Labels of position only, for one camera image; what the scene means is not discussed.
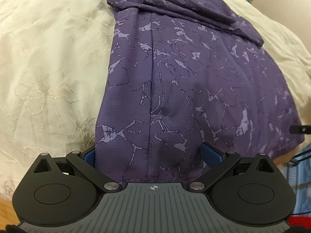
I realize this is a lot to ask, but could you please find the purple patterned garment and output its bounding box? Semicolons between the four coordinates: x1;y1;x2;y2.
95;0;304;184

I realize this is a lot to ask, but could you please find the cream embroidered bed cover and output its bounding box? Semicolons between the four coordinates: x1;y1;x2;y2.
1;0;310;198

